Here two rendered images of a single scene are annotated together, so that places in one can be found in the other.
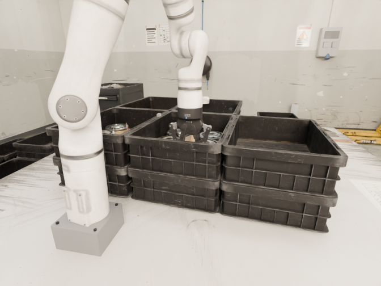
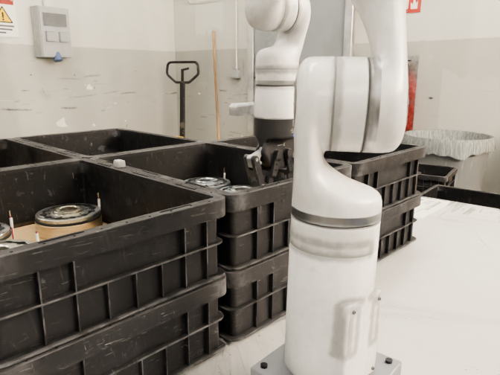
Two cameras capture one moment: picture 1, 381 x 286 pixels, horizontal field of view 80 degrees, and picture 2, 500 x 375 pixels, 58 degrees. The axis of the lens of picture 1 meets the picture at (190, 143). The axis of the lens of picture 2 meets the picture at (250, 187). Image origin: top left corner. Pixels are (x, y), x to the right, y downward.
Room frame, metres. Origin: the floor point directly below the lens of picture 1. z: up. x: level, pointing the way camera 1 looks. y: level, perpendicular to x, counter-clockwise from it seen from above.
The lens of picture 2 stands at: (0.36, 0.70, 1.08)
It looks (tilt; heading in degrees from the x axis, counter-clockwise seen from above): 14 degrees down; 298
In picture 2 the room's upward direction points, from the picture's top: straight up
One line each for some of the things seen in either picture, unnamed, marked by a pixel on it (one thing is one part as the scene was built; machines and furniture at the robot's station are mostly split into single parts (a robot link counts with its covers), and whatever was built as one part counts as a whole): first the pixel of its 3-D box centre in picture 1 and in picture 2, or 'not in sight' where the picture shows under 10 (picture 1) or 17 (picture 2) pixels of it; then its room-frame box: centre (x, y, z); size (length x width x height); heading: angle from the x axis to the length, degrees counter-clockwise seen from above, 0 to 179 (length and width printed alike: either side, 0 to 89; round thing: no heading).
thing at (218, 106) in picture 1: (210, 116); (107, 164); (1.18, -0.11, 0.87); 0.40 x 0.30 x 0.11; 164
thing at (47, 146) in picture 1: (56, 162); not in sight; (1.68, 1.09, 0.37); 0.40 x 0.30 x 0.45; 169
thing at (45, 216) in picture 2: not in sight; (68, 213); (0.97, 0.20, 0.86); 0.10 x 0.10 x 0.01
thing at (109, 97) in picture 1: (118, 123); not in sight; (2.60, 0.86, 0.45); 0.60 x 0.45 x 0.90; 169
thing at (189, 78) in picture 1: (192, 61); (281, 36); (0.67, -0.01, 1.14); 0.09 x 0.07 x 0.15; 64
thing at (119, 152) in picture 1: (118, 133); (55, 234); (0.88, 0.29, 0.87); 0.40 x 0.30 x 0.11; 164
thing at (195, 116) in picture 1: (190, 119); (276, 140); (0.68, 0.00, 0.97); 0.08 x 0.08 x 0.09
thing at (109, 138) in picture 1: (116, 121); (50, 199); (0.88, 0.29, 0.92); 0.40 x 0.30 x 0.02; 164
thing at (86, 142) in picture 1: (77, 121); (338, 144); (0.49, 0.25, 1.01); 0.09 x 0.09 x 0.17; 19
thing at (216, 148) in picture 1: (188, 126); (216, 167); (0.79, 0.01, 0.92); 0.40 x 0.30 x 0.02; 164
